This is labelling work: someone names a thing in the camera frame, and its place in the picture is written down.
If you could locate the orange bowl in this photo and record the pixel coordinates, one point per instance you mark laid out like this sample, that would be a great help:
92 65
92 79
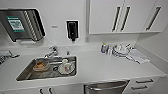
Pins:
40 66

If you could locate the stack of white dishes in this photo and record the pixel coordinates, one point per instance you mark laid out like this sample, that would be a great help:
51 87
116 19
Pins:
121 50

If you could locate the white dish cloth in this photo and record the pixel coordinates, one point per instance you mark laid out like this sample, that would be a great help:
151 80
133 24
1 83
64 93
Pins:
139 57

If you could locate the chrome faucet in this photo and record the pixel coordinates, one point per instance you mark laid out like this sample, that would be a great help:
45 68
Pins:
51 52

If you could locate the stainless steel sink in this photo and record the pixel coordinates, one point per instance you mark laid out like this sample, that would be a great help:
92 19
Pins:
26 73

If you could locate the white drawer unit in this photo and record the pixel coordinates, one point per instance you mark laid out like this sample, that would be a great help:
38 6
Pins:
141 86

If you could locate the steel paper towel dispenser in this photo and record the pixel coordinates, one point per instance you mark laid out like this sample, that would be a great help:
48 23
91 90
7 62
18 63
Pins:
18 25

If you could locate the white two-door base cabinet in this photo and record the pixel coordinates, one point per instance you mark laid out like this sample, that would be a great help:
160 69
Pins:
66 90

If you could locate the white plate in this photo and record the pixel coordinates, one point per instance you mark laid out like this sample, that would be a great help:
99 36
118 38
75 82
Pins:
66 70

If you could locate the white wall cabinet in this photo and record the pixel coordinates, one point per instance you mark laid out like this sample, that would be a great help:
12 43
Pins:
133 16

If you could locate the black soap dispenser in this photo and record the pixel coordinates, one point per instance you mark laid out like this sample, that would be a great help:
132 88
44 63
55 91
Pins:
72 30

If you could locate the small dish soap bottle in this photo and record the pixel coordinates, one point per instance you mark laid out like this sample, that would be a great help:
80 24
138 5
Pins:
104 48

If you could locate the white cup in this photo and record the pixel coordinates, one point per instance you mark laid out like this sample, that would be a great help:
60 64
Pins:
65 62

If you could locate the stainless steel dishwasher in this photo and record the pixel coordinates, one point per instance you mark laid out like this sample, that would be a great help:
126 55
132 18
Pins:
106 88

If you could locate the small wall label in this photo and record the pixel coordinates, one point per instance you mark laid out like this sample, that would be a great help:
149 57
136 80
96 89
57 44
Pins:
54 26

